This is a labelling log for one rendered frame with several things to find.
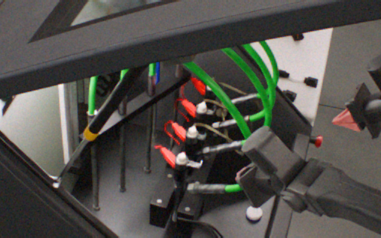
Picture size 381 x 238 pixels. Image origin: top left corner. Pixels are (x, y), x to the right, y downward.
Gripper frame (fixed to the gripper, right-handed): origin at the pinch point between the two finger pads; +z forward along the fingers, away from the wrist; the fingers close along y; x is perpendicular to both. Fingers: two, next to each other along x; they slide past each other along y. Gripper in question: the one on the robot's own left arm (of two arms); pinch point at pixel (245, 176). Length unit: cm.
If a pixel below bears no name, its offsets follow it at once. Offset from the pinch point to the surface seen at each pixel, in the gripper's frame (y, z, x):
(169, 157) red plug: 3.4, 23.3, -6.4
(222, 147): -7.0, 20.4, -1.8
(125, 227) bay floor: 16.6, 41.7, 5.6
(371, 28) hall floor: -188, 185, 38
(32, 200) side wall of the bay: 36.1, -4.8, -19.8
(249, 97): -21.4, 26.3, -6.1
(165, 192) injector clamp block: 7.1, 28.0, 0.6
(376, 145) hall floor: -118, 134, 71
